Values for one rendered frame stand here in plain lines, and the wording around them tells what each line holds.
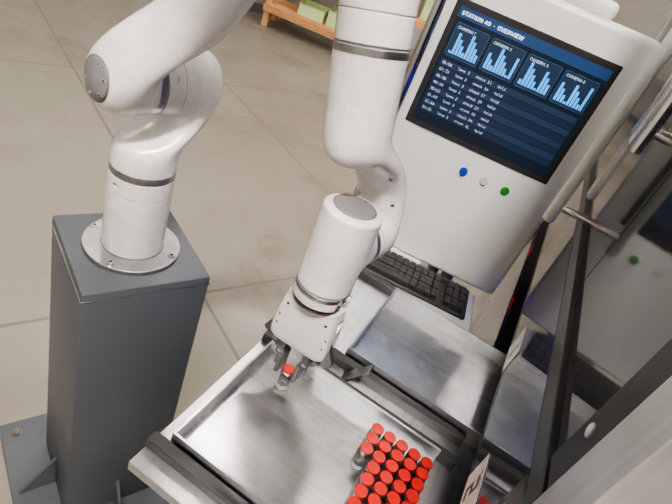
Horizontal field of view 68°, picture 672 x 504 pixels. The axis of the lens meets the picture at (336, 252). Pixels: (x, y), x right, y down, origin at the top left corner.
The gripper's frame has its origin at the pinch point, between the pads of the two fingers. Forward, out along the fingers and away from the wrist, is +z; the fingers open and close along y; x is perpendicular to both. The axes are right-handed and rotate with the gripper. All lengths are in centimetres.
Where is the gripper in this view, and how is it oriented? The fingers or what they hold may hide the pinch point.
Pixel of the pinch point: (290, 364)
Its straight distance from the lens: 85.4
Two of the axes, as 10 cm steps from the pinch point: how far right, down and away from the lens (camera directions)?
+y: -8.4, -5.0, 2.2
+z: -3.2, 7.8, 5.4
